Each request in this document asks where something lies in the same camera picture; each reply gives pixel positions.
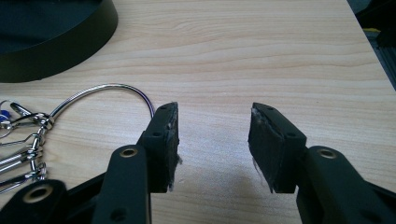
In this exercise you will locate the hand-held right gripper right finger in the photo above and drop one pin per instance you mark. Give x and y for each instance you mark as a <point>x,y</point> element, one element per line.
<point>267,146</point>

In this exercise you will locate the silver metal snap hook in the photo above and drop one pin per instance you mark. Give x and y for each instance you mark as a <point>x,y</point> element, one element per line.
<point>23,118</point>
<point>21,180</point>
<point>21,155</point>

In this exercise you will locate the small blue tag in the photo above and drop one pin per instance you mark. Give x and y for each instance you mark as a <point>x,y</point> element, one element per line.
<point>3,115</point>

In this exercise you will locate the dark metal stand frame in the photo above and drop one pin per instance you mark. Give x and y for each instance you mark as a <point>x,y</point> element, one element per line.
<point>384,46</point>

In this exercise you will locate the black round base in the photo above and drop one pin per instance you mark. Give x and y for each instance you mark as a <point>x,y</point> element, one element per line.
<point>46,40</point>

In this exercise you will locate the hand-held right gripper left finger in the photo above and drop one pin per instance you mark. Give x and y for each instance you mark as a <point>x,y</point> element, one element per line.
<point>163,140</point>

